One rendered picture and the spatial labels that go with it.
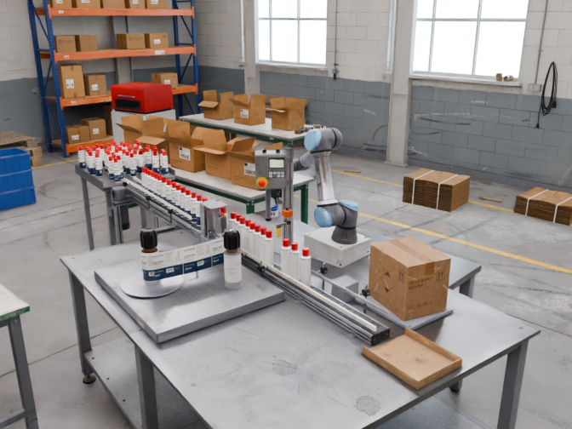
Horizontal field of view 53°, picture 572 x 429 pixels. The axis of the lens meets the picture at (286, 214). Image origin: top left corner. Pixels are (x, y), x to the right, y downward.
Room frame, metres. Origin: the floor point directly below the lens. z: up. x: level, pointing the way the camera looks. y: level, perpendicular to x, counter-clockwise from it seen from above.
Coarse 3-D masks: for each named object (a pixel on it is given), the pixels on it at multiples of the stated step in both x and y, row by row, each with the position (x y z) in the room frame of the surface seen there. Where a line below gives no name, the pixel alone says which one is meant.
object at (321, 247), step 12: (324, 228) 3.20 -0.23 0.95; (312, 240) 3.03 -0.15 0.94; (324, 240) 3.01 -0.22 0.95; (360, 240) 3.05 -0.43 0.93; (312, 252) 3.04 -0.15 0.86; (324, 252) 2.98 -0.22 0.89; (336, 252) 2.92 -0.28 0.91; (348, 252) 2.94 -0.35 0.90; (360, 252) 3.03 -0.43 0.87; (336, 264) 2.92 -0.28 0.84; (348, 264) 2.94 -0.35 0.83
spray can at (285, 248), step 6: (288, 240) 2.67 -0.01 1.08; (282, 246) 2.69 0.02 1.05; (288, 246) 2.67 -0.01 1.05; (282, 252) 2.67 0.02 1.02; (288, 252) 2.66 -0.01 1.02; (282, 258) 2.67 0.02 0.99; (288, 258) 2.66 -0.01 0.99; (282, 264) 2.67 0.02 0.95; (288, 264) 2.66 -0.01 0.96; (282, 270) 2.67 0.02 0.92; (288, 270) 2.66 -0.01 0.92
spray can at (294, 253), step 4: (292, 244) 2.62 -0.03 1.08; (296, 244) 2.62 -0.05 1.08; (292, 248) 2.62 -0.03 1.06; (296, 248) 2.62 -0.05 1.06; (292, 252) 2.61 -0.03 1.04; (296, 252) 2.61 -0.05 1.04; (292, 256) 2.61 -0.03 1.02; (296, 256) 2.61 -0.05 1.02; (292, 260) 2.61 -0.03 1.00; (296, 260) 2.61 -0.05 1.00; (292, 264) 2.61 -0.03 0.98; (296, 264) 2.61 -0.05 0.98; (292, 268) 2.61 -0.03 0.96; (296, 268) 2.61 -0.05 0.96; (292, 272) 2.61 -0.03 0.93; (296, 272) 2.61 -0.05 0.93; (292, 276) 2.61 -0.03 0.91; (296, 276) 2.61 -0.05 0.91
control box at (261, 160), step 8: (256, 152) 2.93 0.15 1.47; (272, 152) 2.93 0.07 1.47; (280, 152) 2.93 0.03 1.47; (256, 160) 2.89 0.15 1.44; (264, 160) 2.89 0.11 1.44; (256, 168) 2.89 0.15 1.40; (264, 168) 2.89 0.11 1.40; (256, 176) 2.89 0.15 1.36; (264, 176) 2.89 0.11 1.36; (256, 184) 2.89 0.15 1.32; (272, 184) 2.89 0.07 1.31; (280, 184) 2.89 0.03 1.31
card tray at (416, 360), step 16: (400, 336) 2.17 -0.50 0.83; (416, 336) 2.14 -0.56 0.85; (368, 352) 2.01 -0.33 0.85; (384, 352) 2.04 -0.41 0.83; (400, 352) 2.04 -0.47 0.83; (416, 352) 2.04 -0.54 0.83; (432, 352) 2.04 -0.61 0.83; (448, 352) 2.00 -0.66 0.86; (384, 368) 1.94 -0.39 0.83; (400, 368) 1.94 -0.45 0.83; (416, 368) 1.94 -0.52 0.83; (432, 368) 1.94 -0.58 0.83; (448, 368) 1.90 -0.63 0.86; (416, 384) 1.80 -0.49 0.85
